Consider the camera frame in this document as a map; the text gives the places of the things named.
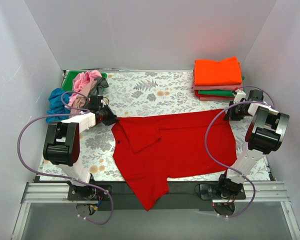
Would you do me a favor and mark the folded red t shirt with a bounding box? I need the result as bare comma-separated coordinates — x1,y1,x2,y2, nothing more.
194,90,206,98

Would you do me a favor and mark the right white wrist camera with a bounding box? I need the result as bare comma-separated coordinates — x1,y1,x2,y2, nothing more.
232,88,246,104

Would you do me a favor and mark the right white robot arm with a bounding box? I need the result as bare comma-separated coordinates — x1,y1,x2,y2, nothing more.
216,88,290,199

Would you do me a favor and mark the floral table mat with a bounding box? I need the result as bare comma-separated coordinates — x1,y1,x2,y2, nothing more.
40,70,271,182

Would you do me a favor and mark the folded orange t shirt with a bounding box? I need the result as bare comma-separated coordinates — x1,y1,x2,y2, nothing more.
194,56,242,86

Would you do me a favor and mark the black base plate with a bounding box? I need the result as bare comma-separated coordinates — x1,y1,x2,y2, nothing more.
67,180,247,211

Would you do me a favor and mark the aluminium frame rail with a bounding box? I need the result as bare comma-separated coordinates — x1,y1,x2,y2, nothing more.
21,181,300,240

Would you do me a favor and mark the folded green t shirt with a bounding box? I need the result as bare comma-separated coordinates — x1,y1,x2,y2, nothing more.
198,89,235,98

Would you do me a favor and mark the blue t shirt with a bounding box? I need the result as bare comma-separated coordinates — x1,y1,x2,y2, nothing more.
45,88,71,124

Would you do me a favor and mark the grey t shirt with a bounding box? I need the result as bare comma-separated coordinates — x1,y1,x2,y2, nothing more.
87,76,109,101

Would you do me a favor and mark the red t shirt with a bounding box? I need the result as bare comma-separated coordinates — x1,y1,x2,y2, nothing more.
111,109,237,210
194,90,206,98

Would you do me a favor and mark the folded light pink t shirt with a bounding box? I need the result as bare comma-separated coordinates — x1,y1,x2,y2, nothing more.
199,96,234,101

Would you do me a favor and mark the green plastic tray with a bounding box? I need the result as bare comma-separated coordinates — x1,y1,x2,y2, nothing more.
53,70,108,127

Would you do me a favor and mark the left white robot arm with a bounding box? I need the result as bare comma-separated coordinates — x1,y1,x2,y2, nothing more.
43,95,119,201

